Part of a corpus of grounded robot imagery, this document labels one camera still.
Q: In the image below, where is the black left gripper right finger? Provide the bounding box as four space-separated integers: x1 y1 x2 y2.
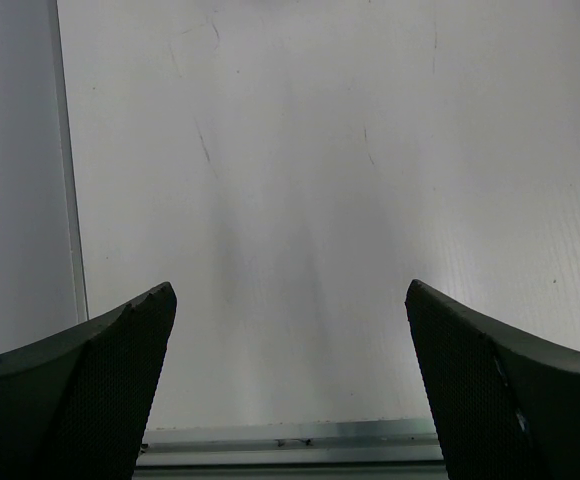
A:
405 280 580 479

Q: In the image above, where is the aluminium mounting rail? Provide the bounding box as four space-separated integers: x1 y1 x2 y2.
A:
137 419 443 468

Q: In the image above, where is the left aluminium frame post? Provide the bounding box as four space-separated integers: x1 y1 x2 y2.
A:
47 0 89 323

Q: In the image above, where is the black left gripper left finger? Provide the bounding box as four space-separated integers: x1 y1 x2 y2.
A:
0 282 177 479

